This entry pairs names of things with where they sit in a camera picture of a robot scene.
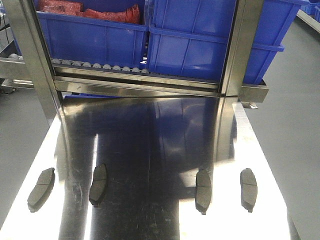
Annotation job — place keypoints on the grey brake pad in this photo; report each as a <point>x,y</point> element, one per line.
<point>99,185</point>
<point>203,195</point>
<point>249,189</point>
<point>42,190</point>

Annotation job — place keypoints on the roller conveyor track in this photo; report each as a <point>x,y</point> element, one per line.
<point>76,63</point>

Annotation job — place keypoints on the right blue plastic bin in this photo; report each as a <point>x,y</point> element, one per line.
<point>189,38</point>

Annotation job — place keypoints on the blue plastic bin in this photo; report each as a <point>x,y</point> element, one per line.
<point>94,40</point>
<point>189,38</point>

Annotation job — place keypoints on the left blue plastic bin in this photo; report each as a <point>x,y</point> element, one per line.
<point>94,40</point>

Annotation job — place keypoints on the red mesh bag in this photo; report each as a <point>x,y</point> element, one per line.
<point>72,8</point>

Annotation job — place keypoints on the stainless steel rack frame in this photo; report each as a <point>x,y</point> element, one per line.
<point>50,80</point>

